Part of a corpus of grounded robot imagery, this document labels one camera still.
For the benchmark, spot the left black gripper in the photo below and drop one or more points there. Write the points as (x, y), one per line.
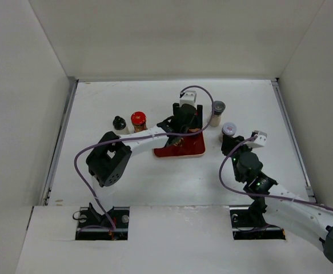
(196, 123)

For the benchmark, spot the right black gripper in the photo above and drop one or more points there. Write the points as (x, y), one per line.
(229, 141)

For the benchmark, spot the silver-lid spice jar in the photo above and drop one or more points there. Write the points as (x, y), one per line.
(228, 129)

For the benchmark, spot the tall red-cap sauce bottle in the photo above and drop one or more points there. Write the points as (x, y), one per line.
(138, 120)

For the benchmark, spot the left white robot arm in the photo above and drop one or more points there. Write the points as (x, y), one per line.
(107, 162)

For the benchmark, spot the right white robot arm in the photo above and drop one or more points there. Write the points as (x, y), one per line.
(310, 221)

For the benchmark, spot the grey-cap white salt shaker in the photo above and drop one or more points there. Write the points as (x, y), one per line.
(216, 113)

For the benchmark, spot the red rectangular tray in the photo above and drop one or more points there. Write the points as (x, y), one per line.
(188, 146)

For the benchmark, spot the black-cap white bottle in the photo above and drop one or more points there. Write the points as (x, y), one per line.
(120, 126)

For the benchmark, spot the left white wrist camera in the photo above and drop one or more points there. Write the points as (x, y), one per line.
(187, 97)

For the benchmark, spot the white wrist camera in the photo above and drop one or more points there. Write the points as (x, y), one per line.
(259, 141)
(187, 97)

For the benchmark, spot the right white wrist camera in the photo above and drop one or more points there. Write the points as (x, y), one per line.
(259, 141)

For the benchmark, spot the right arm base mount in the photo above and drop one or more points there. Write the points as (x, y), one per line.
(248, 223)

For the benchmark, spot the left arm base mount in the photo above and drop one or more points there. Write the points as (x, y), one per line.
(93, 226)

